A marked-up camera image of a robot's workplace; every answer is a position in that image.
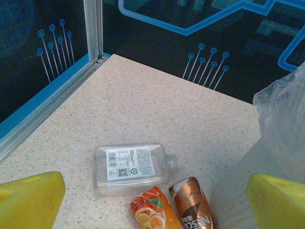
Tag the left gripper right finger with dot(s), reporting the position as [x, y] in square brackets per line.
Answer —
[278, 205]

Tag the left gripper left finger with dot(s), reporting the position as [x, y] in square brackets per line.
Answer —
[28, 202]

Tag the copper Nescafe bottle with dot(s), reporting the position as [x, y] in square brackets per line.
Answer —
[193, 205]

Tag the clear square bottle white label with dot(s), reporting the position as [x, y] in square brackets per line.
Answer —
[128, 164]

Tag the orange juice bottle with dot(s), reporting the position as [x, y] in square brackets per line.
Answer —
[155, 210]

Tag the round white bin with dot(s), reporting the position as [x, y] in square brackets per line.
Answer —
[233, 190]

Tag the clear plastic bin liner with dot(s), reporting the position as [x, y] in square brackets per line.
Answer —
[281, 114]

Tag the blue edged side rail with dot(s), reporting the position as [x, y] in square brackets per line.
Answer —
[47, 102]

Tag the aluminium frame post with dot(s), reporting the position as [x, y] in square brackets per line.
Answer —
[93, 28]

